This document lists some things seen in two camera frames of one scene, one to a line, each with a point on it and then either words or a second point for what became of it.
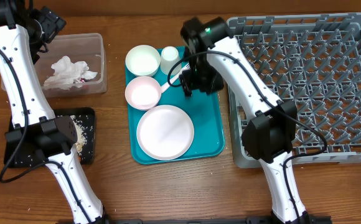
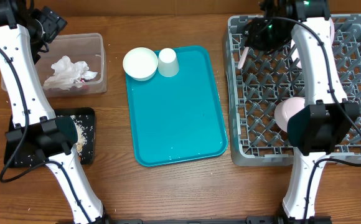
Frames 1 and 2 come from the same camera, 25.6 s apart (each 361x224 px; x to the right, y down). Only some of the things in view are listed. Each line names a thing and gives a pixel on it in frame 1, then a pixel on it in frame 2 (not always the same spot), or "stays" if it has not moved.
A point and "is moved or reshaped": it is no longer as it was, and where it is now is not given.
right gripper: (194, 81) -> (261, 40)
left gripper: (50, 22) stays
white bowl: (142, 60) stays
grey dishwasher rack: (328, 65) stays
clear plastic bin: (74, 64) stays
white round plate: (165, 132) -> (294, 49)
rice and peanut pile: (81, 134) stays
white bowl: (142, 93) is moved or reshaped
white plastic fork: (164, 88) is moved or reshaped
